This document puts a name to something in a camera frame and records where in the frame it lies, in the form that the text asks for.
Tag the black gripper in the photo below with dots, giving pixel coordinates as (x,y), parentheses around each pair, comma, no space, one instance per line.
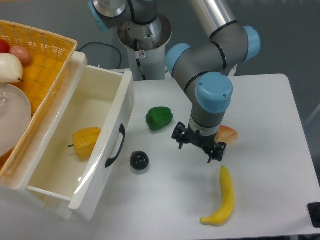
(183,135)

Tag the white top drawer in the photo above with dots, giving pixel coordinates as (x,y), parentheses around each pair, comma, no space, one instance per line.
(73,170)

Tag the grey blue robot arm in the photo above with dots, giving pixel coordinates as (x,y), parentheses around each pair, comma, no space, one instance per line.
(199,72)

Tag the white drawer cabinet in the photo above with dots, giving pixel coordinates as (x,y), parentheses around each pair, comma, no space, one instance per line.
(21,164)

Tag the orange pastry bread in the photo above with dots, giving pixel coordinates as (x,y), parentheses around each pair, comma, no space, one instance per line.
(226,135)

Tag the green bell pepper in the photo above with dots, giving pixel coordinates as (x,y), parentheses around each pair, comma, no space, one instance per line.
(158,117)

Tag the yellow banana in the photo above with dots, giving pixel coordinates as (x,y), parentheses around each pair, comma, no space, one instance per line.
(227,203)

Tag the black round fruit toy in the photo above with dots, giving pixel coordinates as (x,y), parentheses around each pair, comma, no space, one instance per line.
(139,160)

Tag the yellow bell pepper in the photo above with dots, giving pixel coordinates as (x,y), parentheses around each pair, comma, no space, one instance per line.
(84,141)

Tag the black corner object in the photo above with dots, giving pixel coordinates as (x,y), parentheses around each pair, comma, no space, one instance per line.
(314,213)

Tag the yellow woven basket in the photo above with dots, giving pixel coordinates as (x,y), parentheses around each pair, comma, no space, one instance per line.
(50,53)

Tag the white plate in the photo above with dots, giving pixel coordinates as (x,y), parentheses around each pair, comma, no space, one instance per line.
(15,116)

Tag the pink peach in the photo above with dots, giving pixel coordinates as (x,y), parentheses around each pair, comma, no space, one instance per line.
(22,54)

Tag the white pear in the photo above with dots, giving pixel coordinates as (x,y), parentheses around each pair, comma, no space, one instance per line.
(11,69)

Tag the red tomato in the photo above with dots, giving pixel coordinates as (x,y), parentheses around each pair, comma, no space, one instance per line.
(4,46)

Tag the metal table clamp bracket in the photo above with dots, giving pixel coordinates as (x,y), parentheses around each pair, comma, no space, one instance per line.
(233,71)

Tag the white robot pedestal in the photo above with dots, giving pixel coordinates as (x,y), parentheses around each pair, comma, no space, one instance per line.
(146,47)

